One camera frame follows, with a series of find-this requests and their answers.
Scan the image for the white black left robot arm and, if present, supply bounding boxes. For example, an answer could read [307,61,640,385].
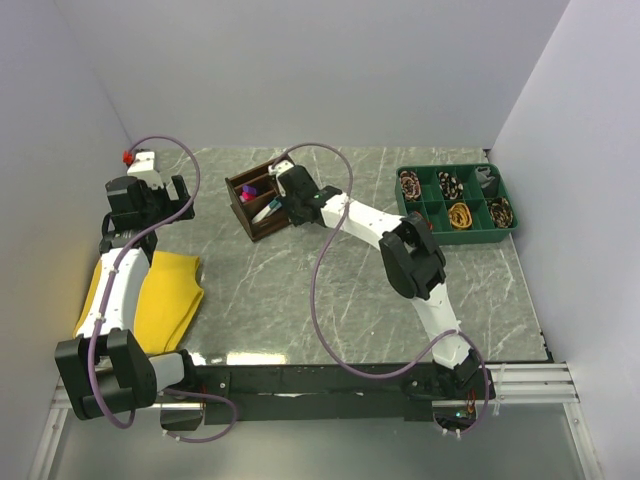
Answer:
[54,175,200,420]

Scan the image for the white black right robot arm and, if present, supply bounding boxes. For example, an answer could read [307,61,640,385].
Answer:
[269,160,482,398]

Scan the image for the brown wooden desk organizer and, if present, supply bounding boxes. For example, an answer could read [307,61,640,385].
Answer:
[225,162,290,242]

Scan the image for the yellow folded cloth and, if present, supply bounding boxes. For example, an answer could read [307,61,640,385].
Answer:
[100,249,204,355]

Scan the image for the pink black rolled band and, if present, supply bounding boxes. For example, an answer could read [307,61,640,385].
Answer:
[399,170,422,202]

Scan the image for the red black rolled band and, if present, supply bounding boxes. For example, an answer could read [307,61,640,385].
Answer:
[412,211,433,231]

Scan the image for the black white rolled band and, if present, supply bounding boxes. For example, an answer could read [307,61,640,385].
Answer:
[437,171,464,200]

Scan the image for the yellow rolled band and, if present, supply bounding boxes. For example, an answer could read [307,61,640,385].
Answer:
[447,202,473,231]

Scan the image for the green compartment tray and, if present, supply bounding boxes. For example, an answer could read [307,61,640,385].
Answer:
[395,163,519,245]

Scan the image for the grey crumpled item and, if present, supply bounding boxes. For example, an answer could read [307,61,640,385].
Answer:
[475,166,501,198]

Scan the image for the brown black rolled band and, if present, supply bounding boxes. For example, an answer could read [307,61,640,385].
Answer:
[487,197,514,229]

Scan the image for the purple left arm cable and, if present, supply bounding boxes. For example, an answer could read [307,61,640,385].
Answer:
[87,134,240,444]

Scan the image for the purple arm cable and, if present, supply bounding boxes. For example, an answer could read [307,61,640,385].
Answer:
[87,134,240,444]
[272,143,491,441]

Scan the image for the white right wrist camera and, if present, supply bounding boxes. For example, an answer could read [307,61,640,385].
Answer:
[268,159,295,196]

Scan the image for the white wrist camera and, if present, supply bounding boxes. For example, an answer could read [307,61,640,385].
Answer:
[268,159,295,196]
[122,150,165,190]

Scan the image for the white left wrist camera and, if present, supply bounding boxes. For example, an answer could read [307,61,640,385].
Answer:
[122,150,165,190]

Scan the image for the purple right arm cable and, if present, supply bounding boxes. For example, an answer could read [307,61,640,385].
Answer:
[272,143,491,441]

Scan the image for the black base frame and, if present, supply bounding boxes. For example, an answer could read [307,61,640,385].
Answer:
[176,363,496,422]

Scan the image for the aluminium rail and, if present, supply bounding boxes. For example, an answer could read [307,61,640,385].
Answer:
[49,362,581,411]

